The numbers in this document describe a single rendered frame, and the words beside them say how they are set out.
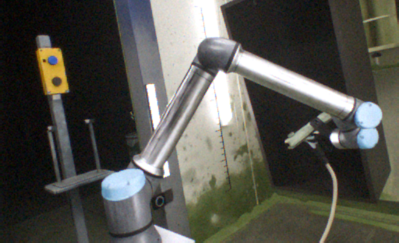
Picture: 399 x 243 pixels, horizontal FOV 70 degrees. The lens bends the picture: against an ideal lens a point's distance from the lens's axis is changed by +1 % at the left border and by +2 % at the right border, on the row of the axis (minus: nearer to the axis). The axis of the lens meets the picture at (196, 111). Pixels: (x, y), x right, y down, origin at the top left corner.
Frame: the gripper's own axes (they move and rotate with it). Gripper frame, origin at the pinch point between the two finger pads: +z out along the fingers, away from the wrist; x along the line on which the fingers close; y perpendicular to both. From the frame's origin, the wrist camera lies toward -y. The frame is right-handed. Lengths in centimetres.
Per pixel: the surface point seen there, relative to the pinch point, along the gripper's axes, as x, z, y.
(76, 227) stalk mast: -126, 62, -25
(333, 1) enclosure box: 31, -28, -49
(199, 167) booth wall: -42, 82, -4
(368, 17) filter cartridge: 126, 43, -25
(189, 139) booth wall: -37, 77, -26
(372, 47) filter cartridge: 116, 46, -5
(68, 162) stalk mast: -108, 58, -60
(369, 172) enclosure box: 12.0, -8.1, 30.4
